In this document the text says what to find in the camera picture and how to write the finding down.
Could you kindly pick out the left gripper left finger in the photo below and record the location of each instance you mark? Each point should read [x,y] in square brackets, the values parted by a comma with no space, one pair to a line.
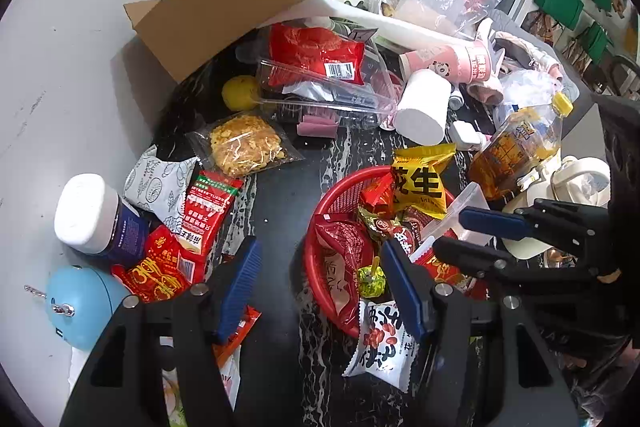
[121,383]

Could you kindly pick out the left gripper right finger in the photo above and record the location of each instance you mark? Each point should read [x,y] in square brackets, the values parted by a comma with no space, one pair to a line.
[482,363]

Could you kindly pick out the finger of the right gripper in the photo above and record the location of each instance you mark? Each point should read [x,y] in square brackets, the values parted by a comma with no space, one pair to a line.
[474,260]
[495,223]

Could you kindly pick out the red orange snack packet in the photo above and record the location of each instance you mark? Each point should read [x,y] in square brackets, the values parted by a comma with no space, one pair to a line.
[443,273]

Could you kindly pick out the white red peanut packet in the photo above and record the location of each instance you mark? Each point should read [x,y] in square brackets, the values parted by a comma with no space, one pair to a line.
[385,349]

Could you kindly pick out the yellow green lollipop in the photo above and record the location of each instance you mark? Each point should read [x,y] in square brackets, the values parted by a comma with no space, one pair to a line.
[371,280]

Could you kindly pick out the yellow peanut packet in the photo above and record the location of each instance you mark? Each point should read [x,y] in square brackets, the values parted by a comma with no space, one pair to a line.
[417,183]

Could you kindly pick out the green cereal packet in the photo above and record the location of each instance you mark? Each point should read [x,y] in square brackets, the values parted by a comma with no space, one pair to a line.
[380,229]

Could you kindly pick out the dark red snack packet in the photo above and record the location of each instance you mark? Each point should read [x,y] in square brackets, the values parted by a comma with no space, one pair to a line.
[346,247]

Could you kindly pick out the white electric kettle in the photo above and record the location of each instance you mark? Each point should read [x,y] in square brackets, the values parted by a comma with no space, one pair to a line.
[583,181]

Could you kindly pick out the yellow cap tea bottle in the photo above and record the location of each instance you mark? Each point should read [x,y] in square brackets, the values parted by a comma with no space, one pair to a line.
[527,137]

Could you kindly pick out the light blue round gadget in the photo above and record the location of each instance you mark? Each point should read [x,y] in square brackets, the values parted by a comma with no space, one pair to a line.
[79,302]

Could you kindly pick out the orange small sachet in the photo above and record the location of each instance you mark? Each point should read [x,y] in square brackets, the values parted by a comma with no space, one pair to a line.
[237,331]

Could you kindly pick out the pink green wipes pack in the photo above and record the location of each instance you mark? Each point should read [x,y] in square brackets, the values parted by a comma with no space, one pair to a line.
[201,389]

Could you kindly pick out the red orange candy packet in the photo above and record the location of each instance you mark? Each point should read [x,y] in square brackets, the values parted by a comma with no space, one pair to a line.
[166,270]

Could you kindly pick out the red plastic basket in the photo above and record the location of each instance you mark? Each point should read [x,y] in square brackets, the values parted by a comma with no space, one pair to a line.
[344,198]

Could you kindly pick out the pink panda paper cup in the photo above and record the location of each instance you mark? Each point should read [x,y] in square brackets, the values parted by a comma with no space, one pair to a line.
[467,62]

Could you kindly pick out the white lid blue jar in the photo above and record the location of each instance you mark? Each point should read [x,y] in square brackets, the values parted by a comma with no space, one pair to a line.
[93,219]

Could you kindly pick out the white patterned small packet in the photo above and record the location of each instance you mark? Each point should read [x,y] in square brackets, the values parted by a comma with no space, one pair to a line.
[160,187]

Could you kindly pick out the clear plastic tray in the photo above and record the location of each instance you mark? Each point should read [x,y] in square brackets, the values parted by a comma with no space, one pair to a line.
[296,95]

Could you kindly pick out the golden noodle snack bag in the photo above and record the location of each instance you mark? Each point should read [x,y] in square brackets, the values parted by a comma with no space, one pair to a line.
[241,145]

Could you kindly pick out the red bag in tray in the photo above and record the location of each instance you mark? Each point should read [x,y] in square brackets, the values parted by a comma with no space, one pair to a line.
[318,50]

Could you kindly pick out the yellow lemon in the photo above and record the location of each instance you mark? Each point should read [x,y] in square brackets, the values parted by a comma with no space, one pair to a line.
[241,93]

